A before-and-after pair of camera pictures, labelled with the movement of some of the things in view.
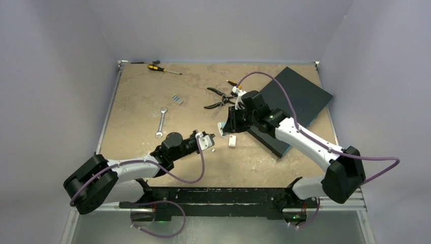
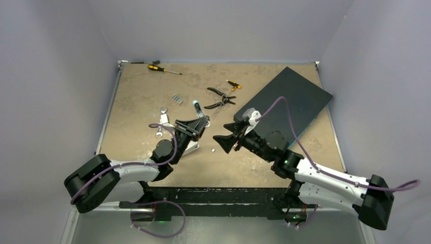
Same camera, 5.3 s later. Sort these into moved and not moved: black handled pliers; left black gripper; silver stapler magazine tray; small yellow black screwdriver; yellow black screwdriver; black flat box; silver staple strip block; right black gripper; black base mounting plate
Moved: right black gripper; silver stapler magazine tray; left black gripper
Not moved: black flat box; small yellow black screwdriver; black handled pliers; black base mounting plate; yellow black screwdriver; silver staple strip block
